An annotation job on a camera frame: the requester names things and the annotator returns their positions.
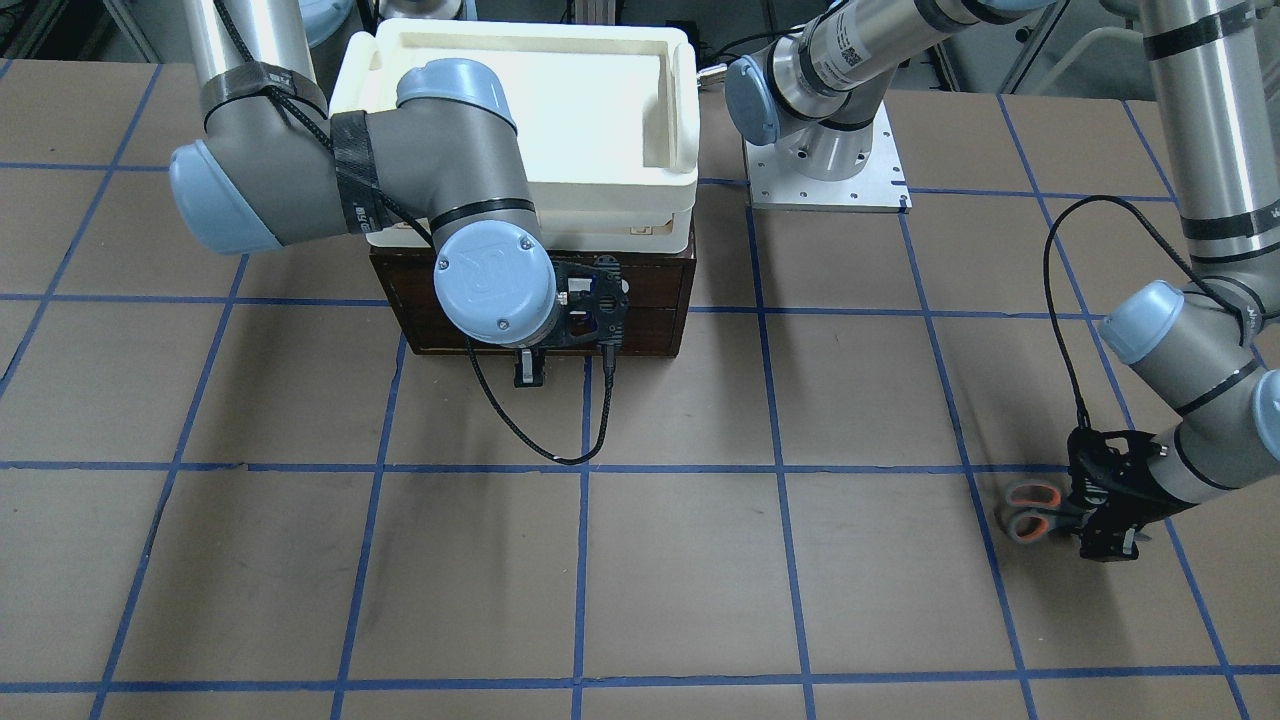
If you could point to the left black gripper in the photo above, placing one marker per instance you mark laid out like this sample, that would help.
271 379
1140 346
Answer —
1127 494

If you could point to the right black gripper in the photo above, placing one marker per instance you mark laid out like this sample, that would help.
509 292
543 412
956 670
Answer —
527 367

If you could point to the grey orange scissors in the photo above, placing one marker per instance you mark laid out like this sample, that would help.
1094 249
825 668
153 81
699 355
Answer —
1034 509

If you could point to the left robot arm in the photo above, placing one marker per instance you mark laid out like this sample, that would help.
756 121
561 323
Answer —
813 94

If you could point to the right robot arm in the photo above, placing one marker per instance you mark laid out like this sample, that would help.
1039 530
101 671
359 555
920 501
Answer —
276 167

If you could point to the dark wooden drawer cabinet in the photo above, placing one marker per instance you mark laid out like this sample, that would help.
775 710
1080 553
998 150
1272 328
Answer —
659 289

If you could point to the white plastic storage box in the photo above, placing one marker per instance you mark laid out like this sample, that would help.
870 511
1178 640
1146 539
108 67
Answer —
607 118

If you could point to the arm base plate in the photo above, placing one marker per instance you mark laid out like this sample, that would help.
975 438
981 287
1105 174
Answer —
827 169

